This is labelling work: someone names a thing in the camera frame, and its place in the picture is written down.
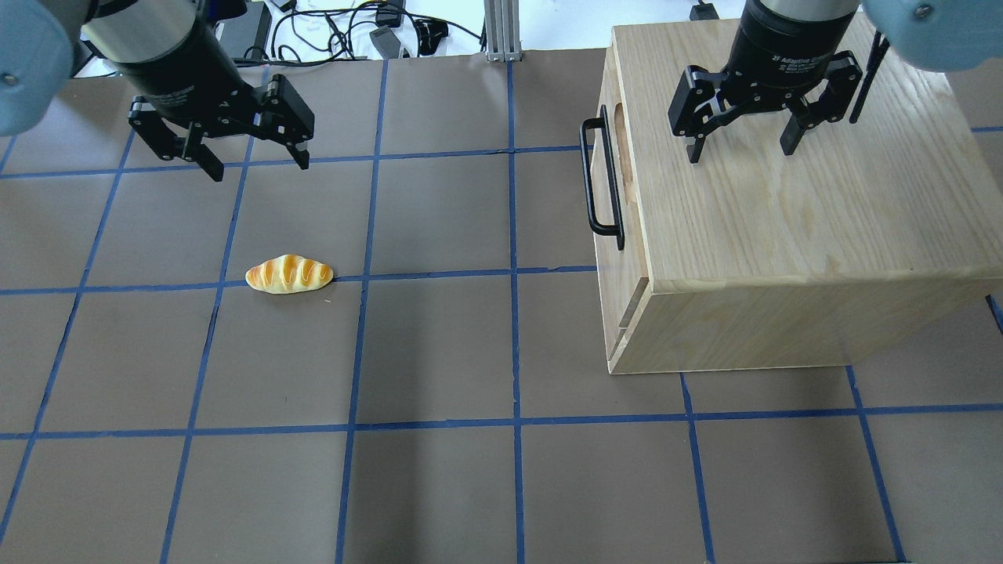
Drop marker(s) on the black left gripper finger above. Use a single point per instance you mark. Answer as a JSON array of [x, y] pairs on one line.
[[299, 152], [194, 151]]

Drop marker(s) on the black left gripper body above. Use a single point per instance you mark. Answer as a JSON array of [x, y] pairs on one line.
[[182, 81]]

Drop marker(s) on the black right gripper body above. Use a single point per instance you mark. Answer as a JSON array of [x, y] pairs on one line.
[[776, 48]]

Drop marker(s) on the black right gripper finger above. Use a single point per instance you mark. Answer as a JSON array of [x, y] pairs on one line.
[[695, 146], [802, 121]]

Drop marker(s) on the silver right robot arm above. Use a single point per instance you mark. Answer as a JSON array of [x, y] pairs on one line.
[[939, 36]]

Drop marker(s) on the light wooden drawer cabinet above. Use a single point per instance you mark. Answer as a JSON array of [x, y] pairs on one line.
[[756, 260]]

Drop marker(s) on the toy bread loaf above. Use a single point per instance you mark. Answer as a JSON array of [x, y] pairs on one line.
[[289, 274]]

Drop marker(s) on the black power adapter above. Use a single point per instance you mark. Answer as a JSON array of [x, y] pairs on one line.
[[387, 44]]

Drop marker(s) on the aluminium frame post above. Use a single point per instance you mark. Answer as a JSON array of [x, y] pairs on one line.
[[501, 27]]

